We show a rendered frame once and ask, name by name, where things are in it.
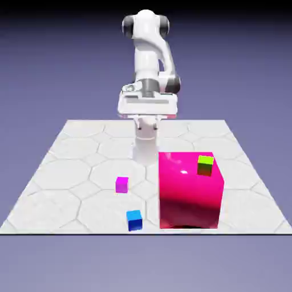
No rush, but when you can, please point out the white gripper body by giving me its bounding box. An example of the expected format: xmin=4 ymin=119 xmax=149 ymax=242
xmin=117 ymin=90 xmax=179 ymax=120

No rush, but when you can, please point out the small green cube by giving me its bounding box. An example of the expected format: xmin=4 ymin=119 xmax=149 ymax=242
xmin=196 ymin=155 xmax=215 ymax=177

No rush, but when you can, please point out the small blue cube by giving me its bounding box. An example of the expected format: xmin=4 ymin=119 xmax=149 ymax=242
xmin=125 ymin=209 xmax=144 ymax=232

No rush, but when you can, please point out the small magenta cube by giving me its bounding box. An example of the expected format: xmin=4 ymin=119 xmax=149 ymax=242
xmin=115 ymin=176 xmax=129 ymax=194

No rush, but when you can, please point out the large pink box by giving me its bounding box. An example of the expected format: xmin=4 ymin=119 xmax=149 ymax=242
xmin=159 ymin=151 xmax=225 ymax=230

